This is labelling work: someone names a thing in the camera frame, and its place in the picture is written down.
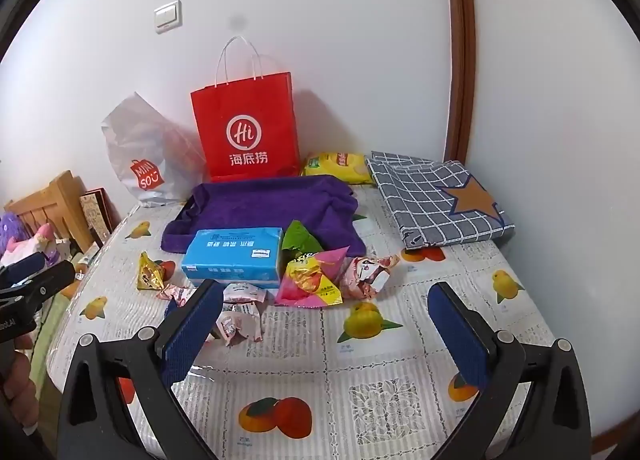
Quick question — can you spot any yellow triangular snack packet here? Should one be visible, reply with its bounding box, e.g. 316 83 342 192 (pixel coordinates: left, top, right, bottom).
137 252 165 291

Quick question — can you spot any white pink snack wrapper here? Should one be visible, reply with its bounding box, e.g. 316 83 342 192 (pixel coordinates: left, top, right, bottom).
216 282 267 346

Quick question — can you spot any pink yellow snack bag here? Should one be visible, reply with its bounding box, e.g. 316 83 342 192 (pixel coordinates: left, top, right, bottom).
274 246 348 308

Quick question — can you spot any white red candy packet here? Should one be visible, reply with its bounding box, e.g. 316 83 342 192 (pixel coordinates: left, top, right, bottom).
340 255 399 301

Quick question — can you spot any green triangular snack packet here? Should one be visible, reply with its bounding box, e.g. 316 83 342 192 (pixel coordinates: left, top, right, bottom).
281 220 323 261

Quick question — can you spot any pink white long snack stick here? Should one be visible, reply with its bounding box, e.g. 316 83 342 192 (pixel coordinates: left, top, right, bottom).
156 284 196 307

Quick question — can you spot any person's left hand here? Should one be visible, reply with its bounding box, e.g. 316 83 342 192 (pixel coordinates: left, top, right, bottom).
2 334 39 433

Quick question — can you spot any purple pink plush toy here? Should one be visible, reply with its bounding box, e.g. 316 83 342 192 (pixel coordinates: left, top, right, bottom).
1 212 70 267

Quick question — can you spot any patterned book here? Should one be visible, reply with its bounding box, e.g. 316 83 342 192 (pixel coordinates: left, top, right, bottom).
79 188 118 243

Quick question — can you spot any white Miniso plastic bag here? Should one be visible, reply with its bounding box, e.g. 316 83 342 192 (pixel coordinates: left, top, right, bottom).
101 93 205 206

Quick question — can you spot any blue tissue pack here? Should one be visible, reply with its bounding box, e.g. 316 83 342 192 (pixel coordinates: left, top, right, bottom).
181 227 283 289

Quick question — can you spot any grey checked star cloth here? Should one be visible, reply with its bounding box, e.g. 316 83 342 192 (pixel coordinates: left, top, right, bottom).
367 151 515 250

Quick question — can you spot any red paper shopping bag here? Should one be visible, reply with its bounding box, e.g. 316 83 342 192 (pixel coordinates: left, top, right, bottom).
191 52 300 183

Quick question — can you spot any purple towel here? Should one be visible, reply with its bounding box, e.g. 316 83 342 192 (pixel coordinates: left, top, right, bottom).
160 175 367 258

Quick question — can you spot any yellow chips bag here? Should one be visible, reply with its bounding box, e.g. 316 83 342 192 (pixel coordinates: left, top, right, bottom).
302 152 374 185

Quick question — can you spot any white wall light switch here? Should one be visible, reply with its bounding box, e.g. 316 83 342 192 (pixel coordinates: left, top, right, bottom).
153 0 182 34

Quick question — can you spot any brown wooden door frame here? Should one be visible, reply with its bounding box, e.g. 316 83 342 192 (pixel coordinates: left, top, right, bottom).
444 0 476 163

